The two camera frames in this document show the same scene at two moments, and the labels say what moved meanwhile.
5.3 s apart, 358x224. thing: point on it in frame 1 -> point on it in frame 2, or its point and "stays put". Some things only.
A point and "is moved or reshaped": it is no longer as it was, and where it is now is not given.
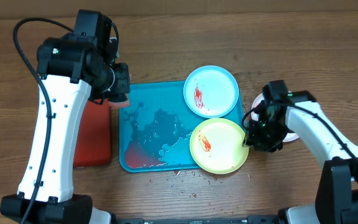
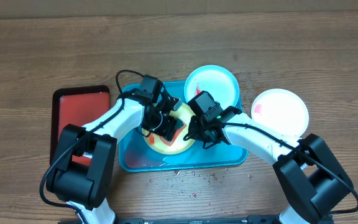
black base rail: x=257 y=219 stays put
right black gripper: x=255 y=140 -> x=197 y=135
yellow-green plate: x=216 y=147 -> x=182 y=112
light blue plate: x=211 y=91 stays put
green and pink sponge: x=125 y=103 is moved or reshaped
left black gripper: x=122 y=84 -> x=168 y=129
